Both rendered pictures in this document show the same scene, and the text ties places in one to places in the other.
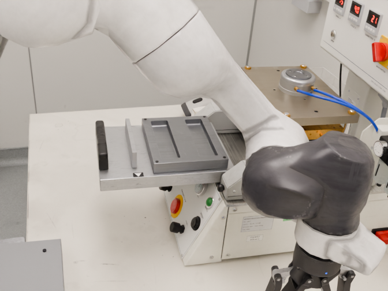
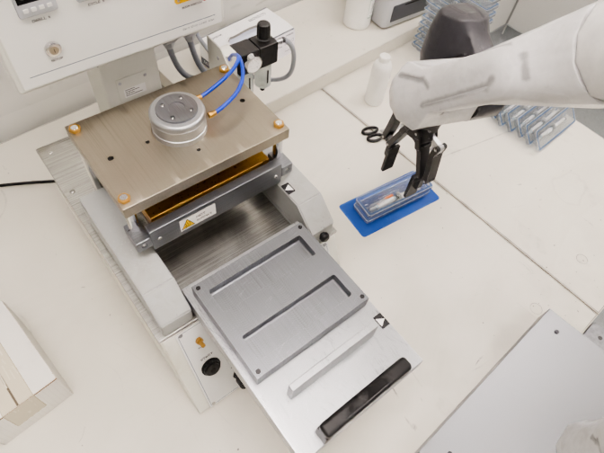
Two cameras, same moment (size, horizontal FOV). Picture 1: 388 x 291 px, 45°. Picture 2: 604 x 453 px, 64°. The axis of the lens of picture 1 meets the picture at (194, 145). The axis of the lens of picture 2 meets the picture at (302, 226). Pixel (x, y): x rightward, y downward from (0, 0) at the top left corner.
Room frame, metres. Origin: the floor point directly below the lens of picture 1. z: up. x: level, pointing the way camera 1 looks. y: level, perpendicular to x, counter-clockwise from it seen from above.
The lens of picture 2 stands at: (1.07, 0.31, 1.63)
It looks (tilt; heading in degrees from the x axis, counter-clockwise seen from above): 56 degrees down; 240
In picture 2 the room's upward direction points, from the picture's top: 9 degrees clockwise
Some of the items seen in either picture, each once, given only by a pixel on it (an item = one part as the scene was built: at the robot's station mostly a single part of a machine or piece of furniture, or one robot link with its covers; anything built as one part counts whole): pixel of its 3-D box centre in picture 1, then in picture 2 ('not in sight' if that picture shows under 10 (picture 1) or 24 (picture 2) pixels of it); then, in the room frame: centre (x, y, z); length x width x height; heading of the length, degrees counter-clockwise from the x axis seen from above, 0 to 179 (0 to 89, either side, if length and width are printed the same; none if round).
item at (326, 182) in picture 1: (306, 177); (467, 62); (0.55, -0.16, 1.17); 0.18 x 0.10 x 0.13; 83
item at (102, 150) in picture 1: (101, 143); (365, 398); (0.88, 0.21, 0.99); 0.15 x 0.02 x 0.04; 15
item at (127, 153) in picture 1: (161, 147); (299, 324); (0.91, 0.07, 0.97); 0.30 x 0.22 x 0.08; 105
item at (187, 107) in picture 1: (209, 107); not in sight; (1.49, -0.04, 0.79); 0.20 x 0.08 x 0.08; 109
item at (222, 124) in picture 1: (241, 116); (134, 257); (1.11, -0.12, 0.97); 0.25 x 0.05 x 0.07; 105
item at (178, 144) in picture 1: (182, 141); (280, 296); (0.93, 0.03, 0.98); 0.20 x 0.17 x 0.03; 15
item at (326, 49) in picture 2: not in sight; (307, 43); (0.51, -0.79, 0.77); 0.84 x 0.30 x 0.04; 19
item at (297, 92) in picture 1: (309, 102); (182, 122); (0.98, -0.26, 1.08); 0.31 x 0.24 x 0.13; 15
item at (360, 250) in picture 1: (340, 238); not in sight; (0.53, -0.23, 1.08); 0.13 x 0.12 x 0.05; 9
